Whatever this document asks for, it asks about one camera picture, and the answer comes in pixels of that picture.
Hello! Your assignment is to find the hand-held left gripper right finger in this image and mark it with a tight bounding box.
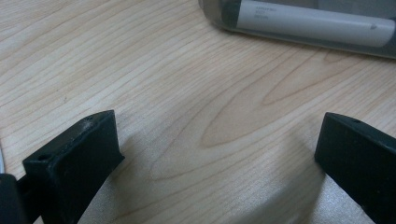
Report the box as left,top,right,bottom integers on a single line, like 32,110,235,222
314,112,396,224

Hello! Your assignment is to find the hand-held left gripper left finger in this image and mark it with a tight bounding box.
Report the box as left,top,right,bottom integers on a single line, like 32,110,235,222
21,109,126,224

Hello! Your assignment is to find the dark blue cap marker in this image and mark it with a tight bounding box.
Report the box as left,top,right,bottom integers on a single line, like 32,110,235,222
221,0,396,49

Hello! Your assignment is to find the clear smoky plastic container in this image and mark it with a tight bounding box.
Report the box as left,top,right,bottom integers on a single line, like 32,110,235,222
198,0,396,60

